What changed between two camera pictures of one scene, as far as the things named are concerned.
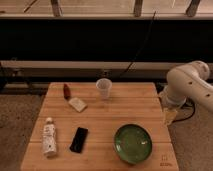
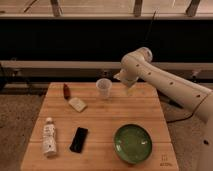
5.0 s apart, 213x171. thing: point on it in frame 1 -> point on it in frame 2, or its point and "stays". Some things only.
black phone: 79,139 stays
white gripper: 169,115 -> 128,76
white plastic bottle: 49,141 stays
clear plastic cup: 104,84 stays
